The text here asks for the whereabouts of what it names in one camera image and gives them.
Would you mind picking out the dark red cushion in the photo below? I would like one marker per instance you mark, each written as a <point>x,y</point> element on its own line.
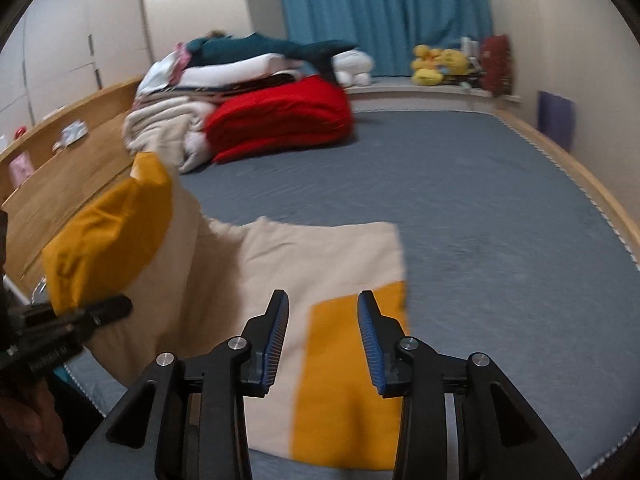
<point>496,62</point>

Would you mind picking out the wooden headboard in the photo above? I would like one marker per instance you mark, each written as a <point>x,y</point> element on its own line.
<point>65,185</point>

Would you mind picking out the wooden bed frame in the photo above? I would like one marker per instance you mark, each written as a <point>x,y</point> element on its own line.
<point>575,175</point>

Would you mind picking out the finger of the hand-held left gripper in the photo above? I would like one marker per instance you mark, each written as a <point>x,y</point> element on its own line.
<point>107,310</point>

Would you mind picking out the printed folded blanket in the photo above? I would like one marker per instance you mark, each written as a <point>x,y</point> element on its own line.
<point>165,76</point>

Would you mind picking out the yellow plush toy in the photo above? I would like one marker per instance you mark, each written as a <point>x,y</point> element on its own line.
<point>426,67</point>
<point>456,62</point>

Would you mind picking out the white crumpled cloth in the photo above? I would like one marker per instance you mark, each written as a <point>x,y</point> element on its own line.
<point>72,135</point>

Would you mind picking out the white wardrobe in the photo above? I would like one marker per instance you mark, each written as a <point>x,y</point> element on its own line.
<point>100,25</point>

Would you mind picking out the purple board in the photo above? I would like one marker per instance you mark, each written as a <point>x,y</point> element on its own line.
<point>556,120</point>

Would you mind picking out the pink packet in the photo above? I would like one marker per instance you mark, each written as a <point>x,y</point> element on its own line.
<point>20,169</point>

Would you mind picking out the person's left hand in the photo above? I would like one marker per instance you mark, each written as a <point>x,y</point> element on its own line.
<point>35,425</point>

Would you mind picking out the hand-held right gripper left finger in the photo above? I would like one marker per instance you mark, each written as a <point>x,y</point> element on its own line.
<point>277,342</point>

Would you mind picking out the blue curtain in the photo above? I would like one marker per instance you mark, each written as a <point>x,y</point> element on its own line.
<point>380,10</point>

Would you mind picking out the white folded blanket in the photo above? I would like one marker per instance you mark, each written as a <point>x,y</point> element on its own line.
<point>160,130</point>

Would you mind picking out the red folded blanket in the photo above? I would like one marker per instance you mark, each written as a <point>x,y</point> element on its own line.
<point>285,115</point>

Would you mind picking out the grey-blue bed mattress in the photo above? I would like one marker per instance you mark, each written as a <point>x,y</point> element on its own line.
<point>475,200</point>

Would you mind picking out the white window sill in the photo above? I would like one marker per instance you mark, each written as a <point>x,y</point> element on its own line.
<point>425,91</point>

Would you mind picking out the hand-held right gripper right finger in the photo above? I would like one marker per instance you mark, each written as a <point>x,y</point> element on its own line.
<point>370,347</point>

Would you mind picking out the white plush toy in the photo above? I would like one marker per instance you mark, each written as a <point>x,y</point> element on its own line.
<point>352,67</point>

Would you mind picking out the dark teal shark plush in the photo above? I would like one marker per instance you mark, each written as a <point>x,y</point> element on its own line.
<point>240,49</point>

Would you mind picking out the beige and orange hooded jacket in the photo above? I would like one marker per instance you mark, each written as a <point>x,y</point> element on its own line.
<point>225,270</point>

